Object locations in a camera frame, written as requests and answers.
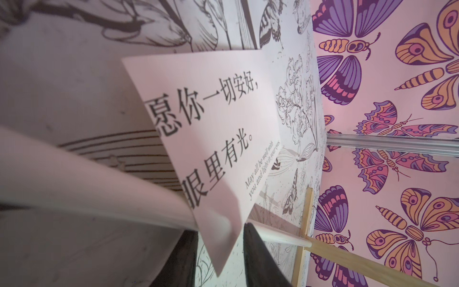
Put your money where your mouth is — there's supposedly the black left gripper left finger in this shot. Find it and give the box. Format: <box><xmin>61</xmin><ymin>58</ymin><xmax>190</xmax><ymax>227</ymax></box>
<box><xmin>150</xmin><ymin>230</ymin><xmax>198</xmax><ymax>287</ymax></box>

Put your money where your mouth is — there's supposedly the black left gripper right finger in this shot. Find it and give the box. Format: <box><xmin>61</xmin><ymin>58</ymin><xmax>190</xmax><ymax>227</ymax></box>
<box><xmin>243</xmin><ymin>223</ymin><xmax>292</xmax><ymax>287</ymax></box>

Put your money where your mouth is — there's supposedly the white postcard with chinese text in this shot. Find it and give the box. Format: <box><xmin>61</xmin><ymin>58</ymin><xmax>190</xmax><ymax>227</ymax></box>
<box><xmin>122</xmin><ymin>50</ymin><xmax>282</xmax><ymax>275</ymax></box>

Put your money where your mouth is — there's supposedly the wooden hanging rack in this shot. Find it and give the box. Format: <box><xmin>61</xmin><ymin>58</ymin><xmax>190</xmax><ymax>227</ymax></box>
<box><xmin>0</xmin><ymin>125</ymin><xmax>442</xmax><ymax>287</ymax></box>

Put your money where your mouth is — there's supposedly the aluminium frame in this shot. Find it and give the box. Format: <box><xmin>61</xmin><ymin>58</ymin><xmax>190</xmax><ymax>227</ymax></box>
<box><xmin>326</xmin><ymin>134</ymin><xmax>459</xmax><ymax>157</ymax></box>

